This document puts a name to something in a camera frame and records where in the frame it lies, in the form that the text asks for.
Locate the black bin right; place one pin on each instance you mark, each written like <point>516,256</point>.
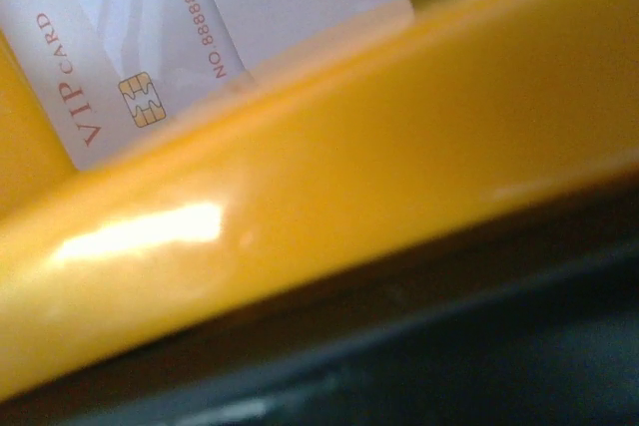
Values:
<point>529,319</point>

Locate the pink patterned cards in bin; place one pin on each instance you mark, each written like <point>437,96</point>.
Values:
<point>107,72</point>

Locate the yellow plastic bin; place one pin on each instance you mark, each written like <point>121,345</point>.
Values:
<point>477,110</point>

